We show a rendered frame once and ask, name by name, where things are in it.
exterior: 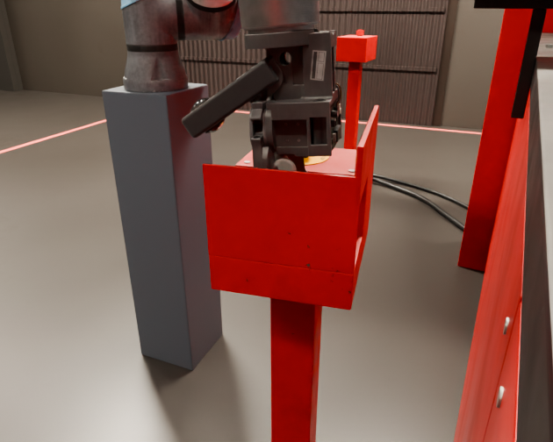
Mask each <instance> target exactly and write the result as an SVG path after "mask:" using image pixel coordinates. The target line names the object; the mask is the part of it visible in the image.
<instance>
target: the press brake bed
mask: <svg viewBox="0 0 553 442"><path fill-rule="evenodd" d="M529 105H530V89H529V92H528V100H527V104H526V108H525V112H524V117H523V118H517V119H516V123H515V127H514V132H513V139H512V144H511V148H510V152H509V156H508V161H507V164H506V172H505V176H504V181H503V185H502V189H501V193H500V198H499V205H498V209H497V214H496V217H495V222H494V226H493V230H492V238H491V242H490V246H489V251H488V256H487V261H486V266H485V274H484V279H483V284H482V289H481V294H480V299H479V304H478V313H477V318H476V322H475V328H474V332H473V338H472V342H471V348H470V357H469V361H468V366H467V371H466V375H465V381H464V385H463V394H462V400H461V404H460V410H459V414H458V419H457V424H456V433H455V438H454V442H516V437H517V415H518V393H519V370H520V348H521V305H522V282H523V260H524V238H525V215H526V193H527V171H528V127H529Z"/></svg>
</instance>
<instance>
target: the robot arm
mask: <svg viewBox="0 0 553 442"><path fill-rule="evenodd" d="M120 8H121V10H122V14H123V21H124V28H125V36H126V49H127V59H126V68H125V75H124V77H123V83H124V89H125V90H128V91H132V92H168V91H176V90H180V89H186V88H188V87H189V84H188V76H187V75H186V73H185V70H184V67H183V64H182V61H181V59H180V56H179V53H178V45H177V41H178V40H218V41H222V40H224V39H234V38H236V37H237V36H238V34H239V32H240V30H241V28H242V29H243V30H248V34H244V38H245V47H246V49H265V48H266V54H267V57H266V58H265V59H264V60H262V61H260V62H259V63H257V64H256V65H255V66H253V67H252V68H251V69H249V70H248V71H247V72H246V73H244V74H243V75H241V76H240V77H238V78H237V79H236V80H234V81H233V82H231V83H230V84H228V85H227V86H226V87H224V88H223V89H222V90H221V91H219V92H218V93H217V94H215V95H214V96H212V97H211V98H210V97H206V98H202V99H199V100H198V101H196V102H195V103H194V104H193V106H192V108H191V111H190V113H189V114H188V115H186V116H185V117H184V118H183V119H182V123H183V126H184V127H185V128H186V130H187V131H188V133H189V134H190V135H191V137H192V138H197V137H198V136H200V135H201V134H203V133H204V132H205V133H211V132H216V131H217V130H218V129H220V128H221V126H222V125H223V124H224V122H225V118H226V117H228V116H229V115H231V114H232V113H234V112H235V111H237V110H238V109H239V108H240V107H242V106H243V105H245V104H246V103H248V102H250V103H251V104H252V108H251V109H250V112H249V137H250V142H251V146H252V150H253V166H254V168H267V169H277V170H288V171H298V172H307V171H306V169H305V160H304V157H314V156H332V151H333V149H334V147H335V145H336V144H337V142H338V141H339V139H341V86H340V84H339V83H337V82H335V70H334V46H336V45H337V38H336V30H332V31H320V32H318V28H314V26H313V25H316V24H318V23H319V21H320V0H121V7H120ZM286 53H289V54H290V56H291V62H288V61H287V60H286V57H285V55H286ZM335 86H336V87H337V89H336V88H335Z"/></svg>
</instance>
